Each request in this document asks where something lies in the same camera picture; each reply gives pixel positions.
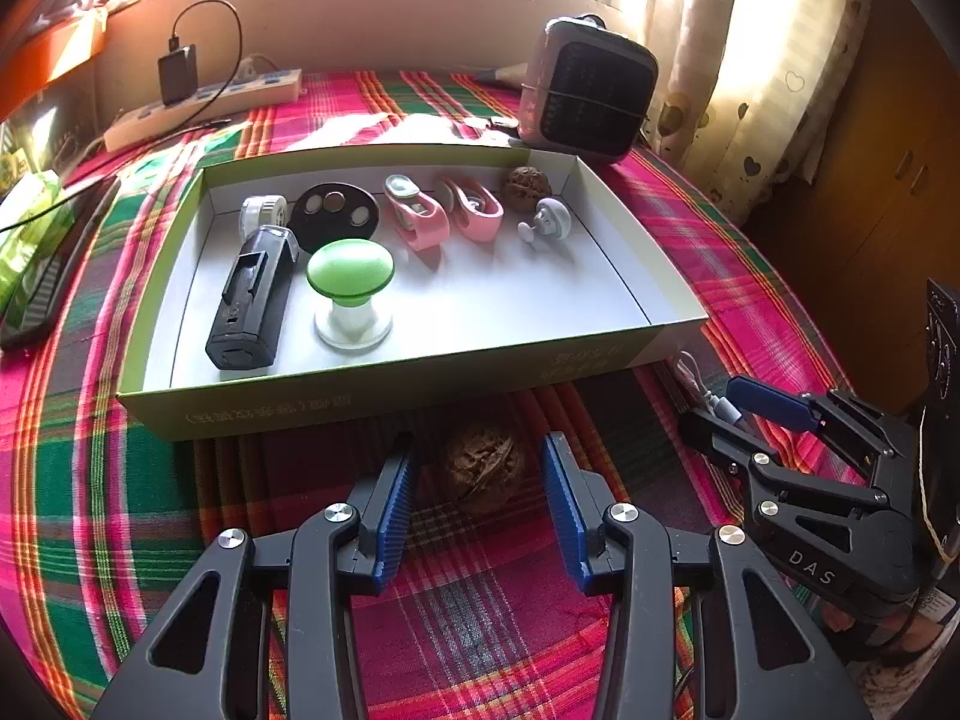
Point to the brown walnut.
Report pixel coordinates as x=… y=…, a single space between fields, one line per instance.
x=523 y=188
x=483 y=466

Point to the black charger adapter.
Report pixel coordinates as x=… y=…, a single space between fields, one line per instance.
x=177 y=70

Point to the orange tray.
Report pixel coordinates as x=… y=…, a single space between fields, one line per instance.
x=49 y=55

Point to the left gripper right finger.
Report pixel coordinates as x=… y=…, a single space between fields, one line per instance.
x=699 y=611

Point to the green white shallow box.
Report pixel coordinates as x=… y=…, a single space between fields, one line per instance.
x=467 y=318

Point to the green tissue pack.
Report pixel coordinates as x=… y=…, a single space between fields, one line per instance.
x=33 y=205

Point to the green mushroom lamp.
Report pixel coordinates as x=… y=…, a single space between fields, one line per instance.
x=348 y=274

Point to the heart pattern curtain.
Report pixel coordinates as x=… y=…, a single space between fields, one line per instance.
x=746 y=88

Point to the black round disc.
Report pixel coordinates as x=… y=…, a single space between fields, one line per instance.
x=333 y=211

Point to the white round hook knob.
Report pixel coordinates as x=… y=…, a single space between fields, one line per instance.
x=552 y=220

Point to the white tape roll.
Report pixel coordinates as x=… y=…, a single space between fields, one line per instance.
x=262 y=210

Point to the black tablet phone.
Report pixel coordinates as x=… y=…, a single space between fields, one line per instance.
x=42 y=288

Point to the grey portable space heater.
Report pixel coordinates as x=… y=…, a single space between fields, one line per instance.
x=586 y=91

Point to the plaid pink green bedsheet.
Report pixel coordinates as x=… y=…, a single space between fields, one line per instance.
x=101 y=519

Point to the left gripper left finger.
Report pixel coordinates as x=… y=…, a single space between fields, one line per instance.
x=205 y=655

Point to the white power strip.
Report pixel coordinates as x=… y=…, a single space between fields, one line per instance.
x=210 y=102

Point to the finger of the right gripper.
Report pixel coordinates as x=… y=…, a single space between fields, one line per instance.
x=749 y=458
x=855 y=430

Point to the pink clip with green pad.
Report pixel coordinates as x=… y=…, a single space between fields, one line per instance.
x=421 y=220

